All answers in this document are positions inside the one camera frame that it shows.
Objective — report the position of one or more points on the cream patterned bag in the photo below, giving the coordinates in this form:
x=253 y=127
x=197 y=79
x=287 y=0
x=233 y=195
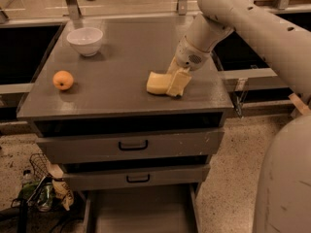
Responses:
x=60 y=186

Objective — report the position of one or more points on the plastic bottle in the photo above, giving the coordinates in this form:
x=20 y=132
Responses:
x=27 y=178

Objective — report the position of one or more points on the orange fruit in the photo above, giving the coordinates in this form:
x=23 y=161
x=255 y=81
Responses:
x=62 y=80

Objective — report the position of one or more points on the grey bottom drawer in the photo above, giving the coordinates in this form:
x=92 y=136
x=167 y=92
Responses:
x=144 y=209

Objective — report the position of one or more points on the grey top drawer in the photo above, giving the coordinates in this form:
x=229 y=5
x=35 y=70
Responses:
x=98 y=148

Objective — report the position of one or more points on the yellow sponge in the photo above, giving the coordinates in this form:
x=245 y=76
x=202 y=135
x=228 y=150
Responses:
x=158 y=83

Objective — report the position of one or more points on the grey drawer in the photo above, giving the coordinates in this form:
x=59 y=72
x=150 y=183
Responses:
x=137 y=177
x=144 y=209
x=98 y=148

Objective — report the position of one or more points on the green snack bag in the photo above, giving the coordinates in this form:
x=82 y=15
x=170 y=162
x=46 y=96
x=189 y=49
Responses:
x=38 y=194

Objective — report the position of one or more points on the black wire basket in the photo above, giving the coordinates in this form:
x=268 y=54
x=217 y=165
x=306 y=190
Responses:
x=39 y=163

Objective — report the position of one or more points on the white bowl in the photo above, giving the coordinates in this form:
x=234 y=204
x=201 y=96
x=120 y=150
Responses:
x=86 y=41

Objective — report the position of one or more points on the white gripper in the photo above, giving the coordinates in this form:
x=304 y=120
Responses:
x=189 y=56

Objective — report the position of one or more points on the grey middle drawer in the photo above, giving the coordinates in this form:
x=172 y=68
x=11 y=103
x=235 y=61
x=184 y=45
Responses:
x=137 y=177

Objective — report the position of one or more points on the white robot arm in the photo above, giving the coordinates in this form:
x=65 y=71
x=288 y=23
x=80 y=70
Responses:
x=283 y=203

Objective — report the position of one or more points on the grey drawer cabinet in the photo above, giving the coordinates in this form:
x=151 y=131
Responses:
x=109 y=96

